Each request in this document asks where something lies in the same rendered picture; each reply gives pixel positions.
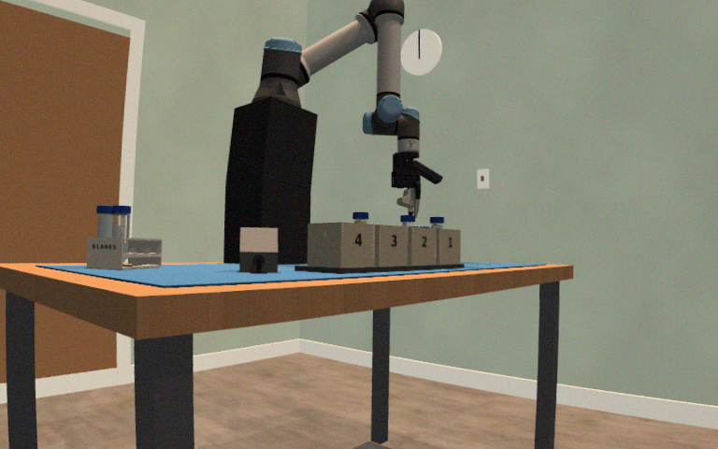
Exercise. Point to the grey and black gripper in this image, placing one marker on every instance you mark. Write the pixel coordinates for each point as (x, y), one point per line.
(402, 178)

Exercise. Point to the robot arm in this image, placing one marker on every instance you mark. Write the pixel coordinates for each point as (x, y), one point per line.
(282, 74)

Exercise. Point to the beige tube rack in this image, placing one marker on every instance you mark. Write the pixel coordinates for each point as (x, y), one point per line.
(107, 253)

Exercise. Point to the beige bucket adapter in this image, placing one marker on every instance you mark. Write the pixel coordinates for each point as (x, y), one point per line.
(341, 245)
(391, 245)
(422, 246)
(448, 246)

